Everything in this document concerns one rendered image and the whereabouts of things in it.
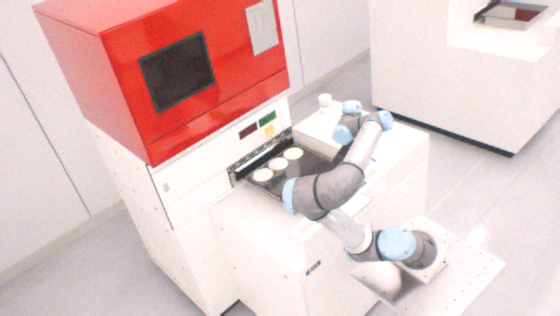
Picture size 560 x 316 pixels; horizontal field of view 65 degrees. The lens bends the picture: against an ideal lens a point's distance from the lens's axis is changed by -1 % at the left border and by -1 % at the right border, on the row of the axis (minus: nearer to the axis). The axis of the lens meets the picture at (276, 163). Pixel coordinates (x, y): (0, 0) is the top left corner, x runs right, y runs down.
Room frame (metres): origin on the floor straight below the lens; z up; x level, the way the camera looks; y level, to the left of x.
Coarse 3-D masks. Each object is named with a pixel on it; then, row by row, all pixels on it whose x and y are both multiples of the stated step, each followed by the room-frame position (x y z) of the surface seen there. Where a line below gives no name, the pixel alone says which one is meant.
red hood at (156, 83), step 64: (64, 0) 2.10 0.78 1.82; (128, 0) 1.88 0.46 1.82; (192, 0) 1.76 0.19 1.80; (256, 0) 1.94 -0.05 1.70; (64, 64) 2.04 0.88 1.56; (128, 64) 1.56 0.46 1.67; (192, 64) 1.72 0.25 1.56; (256, 64) 1.90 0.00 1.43; (128, 128) 1.61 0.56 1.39; (192, 128) 1.66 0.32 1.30
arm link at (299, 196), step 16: (304, 176) 1.09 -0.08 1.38; (288, 192) 1.06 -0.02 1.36; (304, 192) 1.02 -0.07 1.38; (288, 208) 1.04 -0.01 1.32; (304, 208) 1.01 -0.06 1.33; (320, 208) 0.98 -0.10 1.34; (336, 224) 1.05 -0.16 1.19; (352, 224) 1.08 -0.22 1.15; (352, 240) 1.07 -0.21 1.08; (368, 240) 1.08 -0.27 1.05; (352, 256) 1.10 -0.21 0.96; (368, 256) 1.07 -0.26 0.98
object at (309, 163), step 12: (276, 156) 1.90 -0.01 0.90; (300, 156) 1.86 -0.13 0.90; (312, 156) 1.84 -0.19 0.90; (288, 168) 1.78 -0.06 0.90; (300, 168) 1.76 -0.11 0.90; (312, 168) 1.74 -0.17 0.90; (324, 168) 1.72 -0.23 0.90; (252, 180) 1.74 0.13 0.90; (264, 180) 1.72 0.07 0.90; (276, 180) 1.70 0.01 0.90; (276, 192) 1.61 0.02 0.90
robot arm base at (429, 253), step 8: (416, 232) 1.14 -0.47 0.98; (424, 232) 1.15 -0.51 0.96; (424, 240) 1.09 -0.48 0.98; (432, 240) 1.11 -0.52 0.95; (424, 248) 1.06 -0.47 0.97; (432, 248) 1.07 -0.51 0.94; (424, 256) 1.05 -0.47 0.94; (432, 256) 1.06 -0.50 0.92; (408, 264) 1.06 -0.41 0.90; (416, 264) 1.05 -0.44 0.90; (424, 264) 1.05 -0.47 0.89
